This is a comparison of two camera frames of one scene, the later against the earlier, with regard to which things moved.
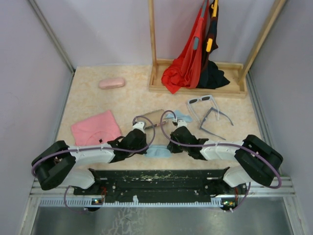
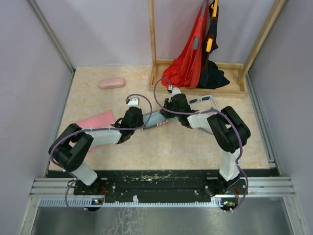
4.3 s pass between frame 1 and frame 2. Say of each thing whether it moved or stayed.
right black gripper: moved
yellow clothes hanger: stayed
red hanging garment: stayed
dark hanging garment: stayed
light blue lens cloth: moved
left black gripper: moved
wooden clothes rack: stayed
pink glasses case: stayed
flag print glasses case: stayed
